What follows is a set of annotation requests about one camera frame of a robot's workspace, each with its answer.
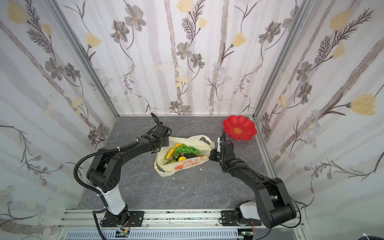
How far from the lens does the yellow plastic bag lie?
865mm

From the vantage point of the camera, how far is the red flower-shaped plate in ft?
3.68

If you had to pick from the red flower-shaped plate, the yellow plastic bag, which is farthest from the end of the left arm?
the red flower-shaped plate

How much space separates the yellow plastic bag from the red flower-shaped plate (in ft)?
0.88
